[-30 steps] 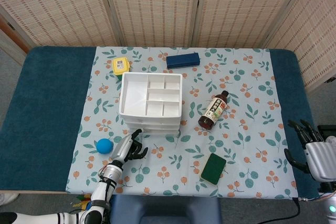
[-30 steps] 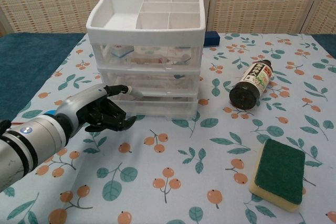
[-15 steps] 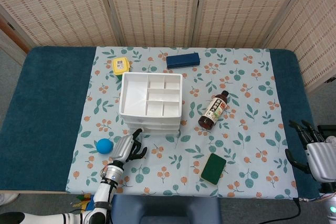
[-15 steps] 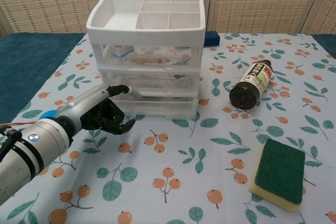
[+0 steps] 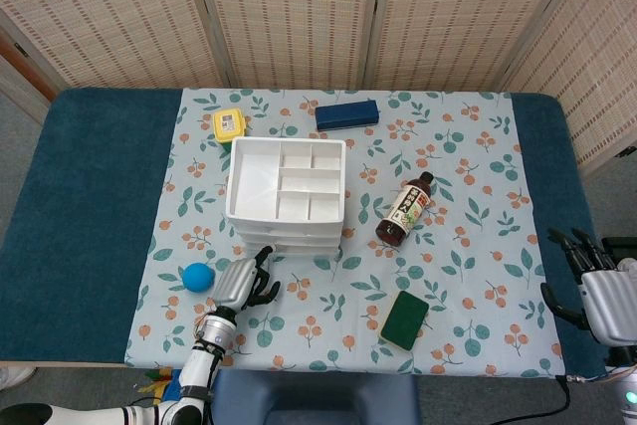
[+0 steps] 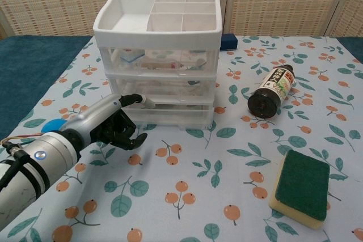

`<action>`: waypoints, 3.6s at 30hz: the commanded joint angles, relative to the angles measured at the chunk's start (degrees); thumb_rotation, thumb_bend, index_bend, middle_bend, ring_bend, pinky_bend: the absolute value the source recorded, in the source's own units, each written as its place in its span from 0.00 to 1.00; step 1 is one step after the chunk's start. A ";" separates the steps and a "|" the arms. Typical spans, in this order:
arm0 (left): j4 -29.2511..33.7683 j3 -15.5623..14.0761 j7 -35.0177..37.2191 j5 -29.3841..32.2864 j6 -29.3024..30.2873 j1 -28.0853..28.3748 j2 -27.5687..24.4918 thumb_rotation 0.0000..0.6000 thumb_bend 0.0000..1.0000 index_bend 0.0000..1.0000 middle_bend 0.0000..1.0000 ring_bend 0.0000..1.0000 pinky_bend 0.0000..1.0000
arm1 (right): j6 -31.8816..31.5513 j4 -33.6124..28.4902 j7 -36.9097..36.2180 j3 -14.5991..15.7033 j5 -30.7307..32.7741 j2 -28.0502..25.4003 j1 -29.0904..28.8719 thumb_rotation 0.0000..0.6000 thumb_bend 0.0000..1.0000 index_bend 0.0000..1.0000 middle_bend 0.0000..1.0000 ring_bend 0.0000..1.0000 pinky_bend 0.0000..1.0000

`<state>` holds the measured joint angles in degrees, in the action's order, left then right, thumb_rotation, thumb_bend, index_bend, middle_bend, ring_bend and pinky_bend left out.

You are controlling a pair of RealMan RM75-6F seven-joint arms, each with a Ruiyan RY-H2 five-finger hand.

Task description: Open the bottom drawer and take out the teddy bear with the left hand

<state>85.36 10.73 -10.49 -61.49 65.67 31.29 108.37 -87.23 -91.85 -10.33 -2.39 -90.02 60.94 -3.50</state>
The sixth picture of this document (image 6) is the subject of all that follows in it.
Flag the blue block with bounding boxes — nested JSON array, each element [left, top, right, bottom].
[[220, 34, 238, 52]]

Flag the clear drawer with white items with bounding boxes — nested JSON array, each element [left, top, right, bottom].
[[109, 73, 216, 103]]

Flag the white plastic drawer organizer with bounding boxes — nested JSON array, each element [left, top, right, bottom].
[[93, 0, 222, 129]]

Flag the teal table cover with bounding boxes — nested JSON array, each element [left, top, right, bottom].
[[0, 34, 363, 141]]

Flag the clear drawer holding plush toy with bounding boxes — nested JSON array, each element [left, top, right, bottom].
[[121, 100, 216, 129]]

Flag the floral leaf print tablecloth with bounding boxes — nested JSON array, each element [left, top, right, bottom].
[[0, 35, 363, 242]]

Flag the dark tea bottle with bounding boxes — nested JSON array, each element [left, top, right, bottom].
[[247, 65, 297, 118]]

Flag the clear drawer with mixed items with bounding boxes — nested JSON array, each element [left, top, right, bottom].
[[105, 46, 218, 77]]

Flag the blue ball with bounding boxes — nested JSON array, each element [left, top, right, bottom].
[[41, 119, 68, 134]]

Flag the white teal block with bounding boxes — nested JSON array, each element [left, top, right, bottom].
[[119, 49, 146, 63]]

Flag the bamboo folding screen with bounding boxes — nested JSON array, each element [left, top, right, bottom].
[[0, 0, 363, 41]]

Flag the green and yellow sponge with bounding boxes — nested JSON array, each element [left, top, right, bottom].
[[268, 150, 331, 230]]

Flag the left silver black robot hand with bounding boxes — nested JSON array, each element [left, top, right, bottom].
[[61, 92, 156, 151]]

